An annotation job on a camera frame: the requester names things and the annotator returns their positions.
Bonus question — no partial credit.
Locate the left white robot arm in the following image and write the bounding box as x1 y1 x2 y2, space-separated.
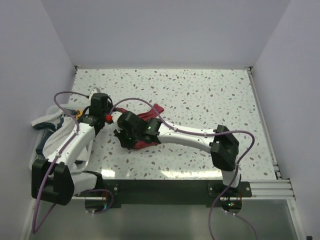
31 92 113 206

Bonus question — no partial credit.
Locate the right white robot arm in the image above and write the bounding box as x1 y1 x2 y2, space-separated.
111 111 241 197

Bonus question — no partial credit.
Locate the red tank top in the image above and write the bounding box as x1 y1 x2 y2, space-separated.
115 103 164 150

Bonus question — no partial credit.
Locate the colourful printed garment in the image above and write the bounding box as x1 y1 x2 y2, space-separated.
62 108 83 121

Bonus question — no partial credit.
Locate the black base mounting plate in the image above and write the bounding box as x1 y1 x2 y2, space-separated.
74 179 252 210

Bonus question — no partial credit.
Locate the white navy tank top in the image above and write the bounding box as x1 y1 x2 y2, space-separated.
30 107 92 171

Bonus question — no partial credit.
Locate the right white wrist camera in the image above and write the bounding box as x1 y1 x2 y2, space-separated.
105 111 122 125

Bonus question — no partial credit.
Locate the white plastic laundry basket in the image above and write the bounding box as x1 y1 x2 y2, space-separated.
28 103 93 173

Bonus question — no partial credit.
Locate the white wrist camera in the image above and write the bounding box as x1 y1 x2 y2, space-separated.
105 111 122 125
88 87 101 98

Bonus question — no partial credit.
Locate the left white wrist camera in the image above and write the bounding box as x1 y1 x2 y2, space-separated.
88 87 101 98

